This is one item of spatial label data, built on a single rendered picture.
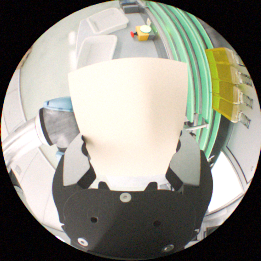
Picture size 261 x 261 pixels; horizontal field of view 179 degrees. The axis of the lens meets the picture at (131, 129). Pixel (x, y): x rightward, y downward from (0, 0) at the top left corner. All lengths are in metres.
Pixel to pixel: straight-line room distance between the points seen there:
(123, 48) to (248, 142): 0.69
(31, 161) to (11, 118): 1.55
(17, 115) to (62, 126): 3.30
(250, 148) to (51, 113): 0.66
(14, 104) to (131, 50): 3.50
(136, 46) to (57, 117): 0.44
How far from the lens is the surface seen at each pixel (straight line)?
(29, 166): 3.42
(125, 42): 0.51
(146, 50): 0.49
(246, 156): 0.49
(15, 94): 3.74
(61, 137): 0.26
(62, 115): 0.24
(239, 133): 0.49
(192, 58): 0.39
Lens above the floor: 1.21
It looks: 60 degrees down
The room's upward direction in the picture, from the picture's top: 177 degrees counter-clockwise
